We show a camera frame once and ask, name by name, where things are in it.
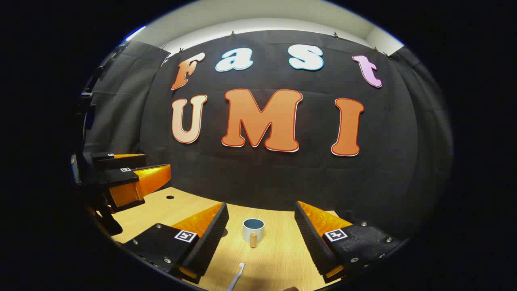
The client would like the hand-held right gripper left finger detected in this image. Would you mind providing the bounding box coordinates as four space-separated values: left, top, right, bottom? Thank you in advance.
121 201 230 285

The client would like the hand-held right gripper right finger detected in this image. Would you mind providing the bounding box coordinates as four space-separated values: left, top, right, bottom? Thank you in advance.
294 200 404 284

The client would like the pale blue cup wooden handle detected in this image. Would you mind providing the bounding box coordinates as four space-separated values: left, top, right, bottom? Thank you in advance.
242 218 265 248

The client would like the white toothbrush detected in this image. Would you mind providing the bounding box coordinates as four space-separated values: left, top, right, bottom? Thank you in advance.
226 263 246 291

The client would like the wooden desktop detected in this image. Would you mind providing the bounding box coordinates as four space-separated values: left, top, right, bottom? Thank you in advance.
87 186 352 291

